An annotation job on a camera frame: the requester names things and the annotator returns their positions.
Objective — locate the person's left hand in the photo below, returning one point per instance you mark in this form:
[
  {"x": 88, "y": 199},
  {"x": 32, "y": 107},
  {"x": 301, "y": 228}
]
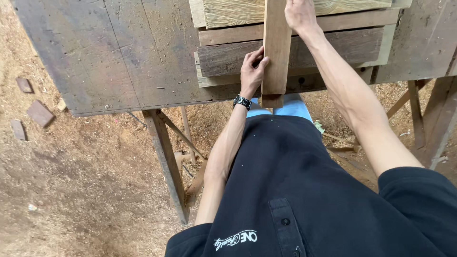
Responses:
[{"x": 250, "y": 76}]

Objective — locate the person's right hand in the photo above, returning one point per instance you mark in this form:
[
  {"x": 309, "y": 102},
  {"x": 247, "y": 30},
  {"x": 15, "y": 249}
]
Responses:
[{"x": 300, "y": 14}]

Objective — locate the narrow brown wooden plank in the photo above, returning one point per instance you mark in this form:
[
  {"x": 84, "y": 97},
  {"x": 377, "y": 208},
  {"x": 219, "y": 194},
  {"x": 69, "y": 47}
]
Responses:
[{"x": 276, "y": 53}]

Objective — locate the black metal wristwatch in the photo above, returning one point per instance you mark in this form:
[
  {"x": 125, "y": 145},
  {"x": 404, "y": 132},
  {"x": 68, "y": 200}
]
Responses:
[{"x": 242, "y": 102}]

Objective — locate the grey weathered wooden board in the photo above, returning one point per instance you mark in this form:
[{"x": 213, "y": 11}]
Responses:
[{"x": 225, "y": 60}]

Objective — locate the brown wooden board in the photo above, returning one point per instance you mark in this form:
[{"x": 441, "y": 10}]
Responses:
[{"x": 232, "y": 35}]

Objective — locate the dark wooden board with hole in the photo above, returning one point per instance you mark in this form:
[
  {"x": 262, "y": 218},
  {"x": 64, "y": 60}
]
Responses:
[{"x": 303, "y": 82}]

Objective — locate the light blue trousers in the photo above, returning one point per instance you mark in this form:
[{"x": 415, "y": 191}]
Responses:
[{"x": 296, "y": 109}]

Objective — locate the pale rough-sawn wooden board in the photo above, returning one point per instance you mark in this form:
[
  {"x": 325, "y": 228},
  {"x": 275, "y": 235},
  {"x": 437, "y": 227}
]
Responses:
[{"x": 232, "y": 12}]

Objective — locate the pale thin wooden board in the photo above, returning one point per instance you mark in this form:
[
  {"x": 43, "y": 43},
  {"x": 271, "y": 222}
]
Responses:
[{"x": 196, "y": 12}]

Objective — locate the pale wide wooden board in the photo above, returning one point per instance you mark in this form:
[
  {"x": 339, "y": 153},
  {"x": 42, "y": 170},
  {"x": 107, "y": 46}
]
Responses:
[{"x": 389, "y": 42}]

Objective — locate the wood scraps under workbench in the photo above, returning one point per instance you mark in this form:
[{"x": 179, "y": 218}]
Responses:
[{"x": 342, "y": 150}]

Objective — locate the wooden trestle stand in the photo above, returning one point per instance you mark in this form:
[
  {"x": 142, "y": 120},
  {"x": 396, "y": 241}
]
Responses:
[{"x": 425, "y": 114}]

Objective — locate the small pale wood chip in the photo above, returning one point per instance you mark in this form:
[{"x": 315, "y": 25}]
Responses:
[{"x": 61, "y": 104}]

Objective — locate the large brown wood block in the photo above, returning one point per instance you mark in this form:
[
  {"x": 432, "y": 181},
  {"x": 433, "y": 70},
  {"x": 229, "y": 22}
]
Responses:
[{"x": 40, "y": 113}]

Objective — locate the small brown wood block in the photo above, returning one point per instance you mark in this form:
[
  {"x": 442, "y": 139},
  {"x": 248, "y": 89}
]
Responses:
[{"x": 24, "y": 85}]

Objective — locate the slim brown wood block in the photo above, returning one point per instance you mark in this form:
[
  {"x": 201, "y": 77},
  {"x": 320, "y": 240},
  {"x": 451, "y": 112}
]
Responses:
[{"x": 18, "y": 130}]

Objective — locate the wooden workbench leg frame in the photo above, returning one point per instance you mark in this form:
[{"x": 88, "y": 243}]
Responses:
[{"x": 167, "y": 157}]

